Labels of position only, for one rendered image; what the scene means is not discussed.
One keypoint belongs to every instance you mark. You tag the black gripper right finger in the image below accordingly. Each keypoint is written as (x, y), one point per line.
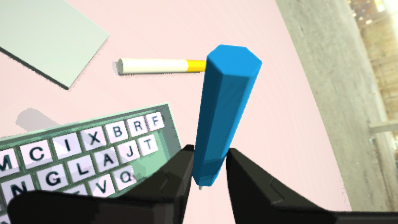
(257, 197)

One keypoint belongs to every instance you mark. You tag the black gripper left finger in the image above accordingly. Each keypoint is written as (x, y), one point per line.
(160, 199)

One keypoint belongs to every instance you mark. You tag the white and yellow cylinder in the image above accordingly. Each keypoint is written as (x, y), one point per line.
(136, 66)

